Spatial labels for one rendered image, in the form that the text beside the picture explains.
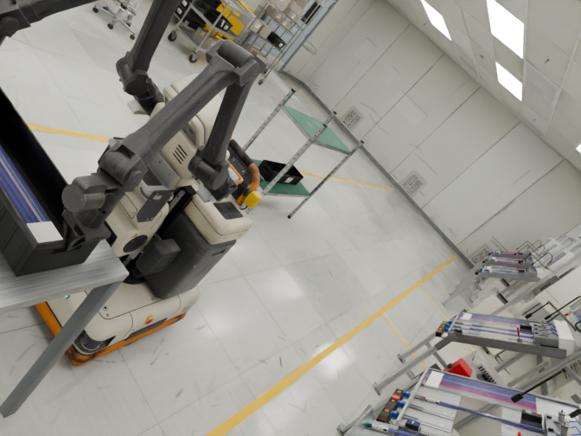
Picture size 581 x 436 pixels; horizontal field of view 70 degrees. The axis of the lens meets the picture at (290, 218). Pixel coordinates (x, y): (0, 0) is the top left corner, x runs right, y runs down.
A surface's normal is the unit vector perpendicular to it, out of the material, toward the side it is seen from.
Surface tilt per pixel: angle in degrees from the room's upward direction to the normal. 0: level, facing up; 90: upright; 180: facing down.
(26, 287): 0
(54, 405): 0
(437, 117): 90
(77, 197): 86
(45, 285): 0
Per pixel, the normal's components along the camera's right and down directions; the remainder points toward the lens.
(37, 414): 0.65, -0.66
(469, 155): -0.48, 0.02
